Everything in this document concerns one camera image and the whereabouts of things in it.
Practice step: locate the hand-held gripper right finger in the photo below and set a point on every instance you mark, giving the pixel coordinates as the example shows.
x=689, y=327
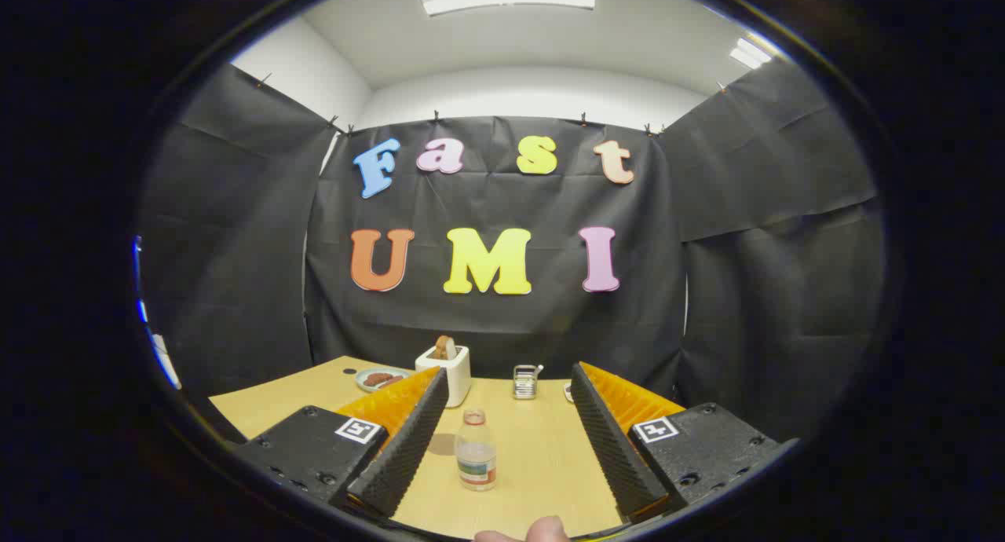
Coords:
x=612, y=448

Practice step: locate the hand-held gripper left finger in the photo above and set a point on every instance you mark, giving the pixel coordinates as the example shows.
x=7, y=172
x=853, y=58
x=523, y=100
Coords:
x=408, y=448

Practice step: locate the round brown coaster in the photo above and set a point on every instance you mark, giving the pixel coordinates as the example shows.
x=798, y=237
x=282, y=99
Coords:
x=444, y=444

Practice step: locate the clear plastic juice bottle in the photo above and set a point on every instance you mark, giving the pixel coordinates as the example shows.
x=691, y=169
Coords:
x=476, y=457

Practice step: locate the white divided seed dish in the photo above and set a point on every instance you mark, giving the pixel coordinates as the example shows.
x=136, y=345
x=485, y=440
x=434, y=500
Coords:
x=568, y=393

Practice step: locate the pale green plate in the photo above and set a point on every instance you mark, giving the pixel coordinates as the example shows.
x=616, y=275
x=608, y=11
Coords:
x=369, y=386

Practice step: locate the wooden table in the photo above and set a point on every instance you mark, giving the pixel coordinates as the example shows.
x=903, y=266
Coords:
x=538, y=448

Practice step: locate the white toaster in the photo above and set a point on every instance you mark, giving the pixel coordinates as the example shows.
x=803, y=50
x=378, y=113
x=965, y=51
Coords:
x=459, y=375

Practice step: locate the brown bread slice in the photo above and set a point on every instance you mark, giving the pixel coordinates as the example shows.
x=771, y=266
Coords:
x=444, y=347

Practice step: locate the small ceiling light panel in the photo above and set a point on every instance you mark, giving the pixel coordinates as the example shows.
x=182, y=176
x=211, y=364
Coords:
x=750, y=53

